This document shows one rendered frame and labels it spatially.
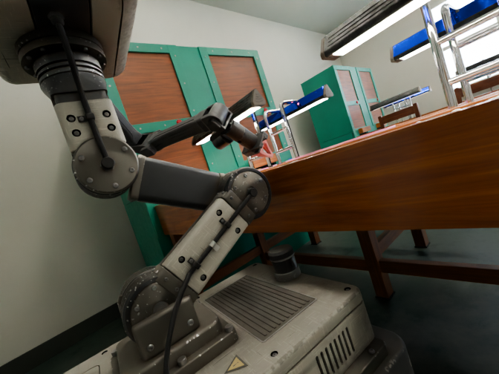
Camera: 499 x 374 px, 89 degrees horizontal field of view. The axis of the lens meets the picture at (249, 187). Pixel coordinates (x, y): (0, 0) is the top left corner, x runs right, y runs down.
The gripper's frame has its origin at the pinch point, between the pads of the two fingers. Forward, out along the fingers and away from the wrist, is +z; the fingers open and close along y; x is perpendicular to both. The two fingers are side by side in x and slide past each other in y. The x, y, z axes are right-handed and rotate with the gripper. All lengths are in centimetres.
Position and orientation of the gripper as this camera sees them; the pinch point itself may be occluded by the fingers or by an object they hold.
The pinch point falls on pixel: (270, 154)
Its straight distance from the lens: 95.5
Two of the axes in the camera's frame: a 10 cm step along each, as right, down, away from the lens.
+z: 7.6, 4.2, 5.0
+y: -6.0, 1.5, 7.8
